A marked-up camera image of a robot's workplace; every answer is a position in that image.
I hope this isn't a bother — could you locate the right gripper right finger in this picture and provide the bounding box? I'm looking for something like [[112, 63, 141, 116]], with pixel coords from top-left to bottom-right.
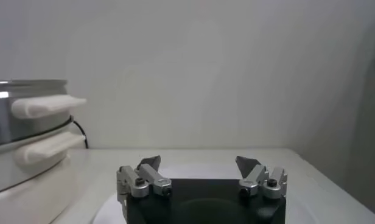
[[235, 155, 288, 200]]

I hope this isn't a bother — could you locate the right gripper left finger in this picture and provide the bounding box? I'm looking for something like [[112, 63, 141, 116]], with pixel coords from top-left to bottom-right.
[[116, 155, 173, 220]]

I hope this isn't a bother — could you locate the stainless steel steamer basket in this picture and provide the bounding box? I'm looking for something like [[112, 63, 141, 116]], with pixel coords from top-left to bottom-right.
[[0, 79, 88, 147]]

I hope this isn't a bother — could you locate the white round plate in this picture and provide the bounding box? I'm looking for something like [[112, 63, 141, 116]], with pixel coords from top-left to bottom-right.
[[91, 163, 313, 224]]

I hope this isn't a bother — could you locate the white electric cooker pot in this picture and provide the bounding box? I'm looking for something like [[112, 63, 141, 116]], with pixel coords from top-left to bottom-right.
[[0, 124, 86, 195]]

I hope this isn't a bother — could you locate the black cooker power cord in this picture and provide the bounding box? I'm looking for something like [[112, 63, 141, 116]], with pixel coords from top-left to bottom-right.
[[69, 114, 89, 149]]

